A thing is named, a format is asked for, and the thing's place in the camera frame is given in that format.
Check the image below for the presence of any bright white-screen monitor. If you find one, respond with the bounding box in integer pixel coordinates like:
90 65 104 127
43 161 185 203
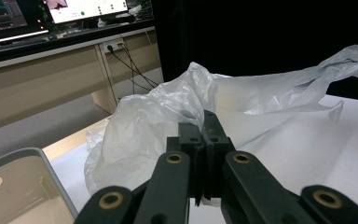
41 0 131 26

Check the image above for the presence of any black curtain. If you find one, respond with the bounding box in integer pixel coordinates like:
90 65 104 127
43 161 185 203
150 0 358 104

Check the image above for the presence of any beige bin with grey rim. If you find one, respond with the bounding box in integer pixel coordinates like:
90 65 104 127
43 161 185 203
0 147 79 224

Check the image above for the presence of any black cable bundle under desk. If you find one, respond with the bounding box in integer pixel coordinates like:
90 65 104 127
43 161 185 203
109 44 158 93

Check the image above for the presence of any dark computer monitor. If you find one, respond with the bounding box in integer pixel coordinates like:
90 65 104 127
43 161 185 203
0 0 50 44

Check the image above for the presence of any white table cover sheet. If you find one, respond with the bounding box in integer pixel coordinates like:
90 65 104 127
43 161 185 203
48 92 358 224

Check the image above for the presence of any white power outlet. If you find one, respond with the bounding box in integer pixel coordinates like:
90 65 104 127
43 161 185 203
102 38 125 54

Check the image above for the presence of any long wooden desk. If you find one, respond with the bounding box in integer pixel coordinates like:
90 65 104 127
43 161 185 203
0 18 165 135

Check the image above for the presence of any clear smiley plastic bag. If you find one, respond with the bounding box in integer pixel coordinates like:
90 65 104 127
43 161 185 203
84 44 358 195

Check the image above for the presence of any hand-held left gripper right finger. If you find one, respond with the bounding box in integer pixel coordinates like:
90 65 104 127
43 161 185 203
202 109 236 201

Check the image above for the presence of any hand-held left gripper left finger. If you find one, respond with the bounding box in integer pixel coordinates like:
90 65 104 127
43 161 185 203
167 122 206 206

